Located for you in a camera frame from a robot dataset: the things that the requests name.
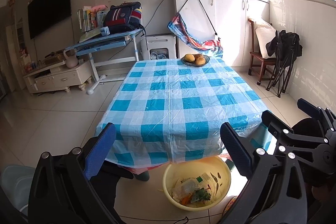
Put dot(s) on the colourful hanging cloth bag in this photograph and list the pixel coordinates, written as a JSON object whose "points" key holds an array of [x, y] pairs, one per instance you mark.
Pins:
{"points": [[195, 31]]}

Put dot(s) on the blue adjustable study desk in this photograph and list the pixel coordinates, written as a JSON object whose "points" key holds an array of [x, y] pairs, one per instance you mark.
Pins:
{"points": [[102, 44]]}

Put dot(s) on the yellow mango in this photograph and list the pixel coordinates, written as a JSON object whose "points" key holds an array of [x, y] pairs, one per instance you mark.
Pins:
{"points": [[189, 58], [200, 61]]}

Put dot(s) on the orange carrot plush toy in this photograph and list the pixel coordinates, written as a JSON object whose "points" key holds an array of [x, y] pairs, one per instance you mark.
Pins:
{"points": [[186, 200]]}

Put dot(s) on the black wall television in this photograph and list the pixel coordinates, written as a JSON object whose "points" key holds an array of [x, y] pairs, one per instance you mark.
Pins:
{"points": [[43, 14]]}

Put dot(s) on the row of books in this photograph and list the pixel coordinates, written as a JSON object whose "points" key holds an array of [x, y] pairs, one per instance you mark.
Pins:
{"points": [[91, 17]]}

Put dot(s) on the brown fruit back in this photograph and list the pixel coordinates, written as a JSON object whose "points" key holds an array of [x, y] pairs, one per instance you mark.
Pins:
{"points": [[197, 56]]}

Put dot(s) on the white wall cabinet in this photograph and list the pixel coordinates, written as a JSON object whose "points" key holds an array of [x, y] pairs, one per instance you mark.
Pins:
{"points": [[230, 19]]}

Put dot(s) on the yellow plastic trash basin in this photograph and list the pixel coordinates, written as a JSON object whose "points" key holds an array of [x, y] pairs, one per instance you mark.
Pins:
{"points": [[212, 174]]}

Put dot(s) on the dark fruit bowl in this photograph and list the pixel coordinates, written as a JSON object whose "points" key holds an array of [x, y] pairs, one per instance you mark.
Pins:
{"points": [[193, 64]]}

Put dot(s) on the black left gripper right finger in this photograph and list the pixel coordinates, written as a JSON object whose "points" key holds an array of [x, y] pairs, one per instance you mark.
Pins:
{"points": [[275, 190]]}

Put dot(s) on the green plush toy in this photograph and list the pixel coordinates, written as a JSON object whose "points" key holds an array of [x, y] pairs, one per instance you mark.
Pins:
{"points": [[201, 195]]}

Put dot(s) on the white chair cushion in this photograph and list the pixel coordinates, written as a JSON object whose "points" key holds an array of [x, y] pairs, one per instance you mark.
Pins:
{"points": [[265, 33]]}

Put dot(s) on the blue white checkered tablecloth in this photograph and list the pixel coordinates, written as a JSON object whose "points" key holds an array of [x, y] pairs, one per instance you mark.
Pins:
{"points": [[165, 111]]}

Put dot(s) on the navy red backpack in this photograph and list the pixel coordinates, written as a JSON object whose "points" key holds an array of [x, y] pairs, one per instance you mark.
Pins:
{"points": [[124, 18]]}

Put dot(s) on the pink kettlebell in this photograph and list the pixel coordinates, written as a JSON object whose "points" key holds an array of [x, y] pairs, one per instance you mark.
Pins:
{"points": [[71, 58]]}

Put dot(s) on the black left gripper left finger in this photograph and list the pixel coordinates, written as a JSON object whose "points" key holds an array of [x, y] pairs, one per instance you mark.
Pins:
{"points": [[61, 191]]}

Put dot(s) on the yellow mango front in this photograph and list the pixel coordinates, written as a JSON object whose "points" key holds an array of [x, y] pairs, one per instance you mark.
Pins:
{"points": [[200, 61]]}

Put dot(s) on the yellow mango left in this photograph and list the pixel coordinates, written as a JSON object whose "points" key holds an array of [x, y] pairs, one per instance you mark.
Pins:
{"points": [[189, 58]]}

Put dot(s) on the wooden chair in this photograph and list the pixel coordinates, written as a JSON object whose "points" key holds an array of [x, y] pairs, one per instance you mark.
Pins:
{"points": [[258, 64]]}

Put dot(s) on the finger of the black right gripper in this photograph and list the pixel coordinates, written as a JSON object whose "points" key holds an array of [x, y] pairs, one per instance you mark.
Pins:
{"points": [[314, 112], [282, 132]]}

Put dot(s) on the clear plastic tea bottle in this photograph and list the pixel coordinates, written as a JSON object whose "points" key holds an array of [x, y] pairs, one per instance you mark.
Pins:
{"points": [[183, 188]]}

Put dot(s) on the white tv cabinet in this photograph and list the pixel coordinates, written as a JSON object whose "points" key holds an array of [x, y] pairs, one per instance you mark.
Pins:
{"points": [[58, 77]]}

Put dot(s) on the light blue plastic stool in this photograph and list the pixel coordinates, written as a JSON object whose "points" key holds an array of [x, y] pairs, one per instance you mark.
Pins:
{"points": [[16, 182]]}

